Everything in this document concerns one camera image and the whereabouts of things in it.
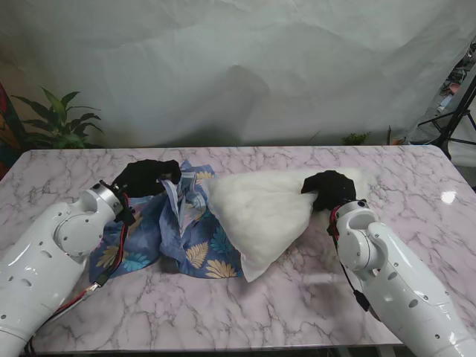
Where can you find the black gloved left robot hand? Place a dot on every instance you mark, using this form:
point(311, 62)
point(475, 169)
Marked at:
point(145, 176)

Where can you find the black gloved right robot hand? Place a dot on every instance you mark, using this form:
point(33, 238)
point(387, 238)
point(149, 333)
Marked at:
point(332, 187)

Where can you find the white pillow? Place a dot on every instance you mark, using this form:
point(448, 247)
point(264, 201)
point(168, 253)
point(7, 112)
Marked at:
point(260, 212)

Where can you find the blue floral pillowcase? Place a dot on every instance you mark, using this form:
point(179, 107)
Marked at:
point(201, 249)

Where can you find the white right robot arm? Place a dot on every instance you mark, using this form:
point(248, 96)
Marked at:
point(401, 279)

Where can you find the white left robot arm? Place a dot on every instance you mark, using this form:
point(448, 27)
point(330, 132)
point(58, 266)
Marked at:
point(44, 260)

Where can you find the small green bushy plant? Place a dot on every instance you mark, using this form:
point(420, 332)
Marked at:
point(355, 138)

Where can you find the large green leafy plant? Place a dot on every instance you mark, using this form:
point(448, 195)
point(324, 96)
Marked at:
point(59, 122)

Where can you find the white backdrop cloth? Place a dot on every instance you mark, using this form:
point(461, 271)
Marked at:
point(238, 67)

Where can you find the black tripod stand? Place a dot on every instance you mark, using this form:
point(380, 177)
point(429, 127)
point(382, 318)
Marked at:
point(459, 119)

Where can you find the colourful painted panel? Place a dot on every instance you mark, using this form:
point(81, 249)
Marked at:
point(7, 126)

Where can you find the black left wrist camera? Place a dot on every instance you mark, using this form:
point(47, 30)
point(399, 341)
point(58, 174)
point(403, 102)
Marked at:
point(126, 215)

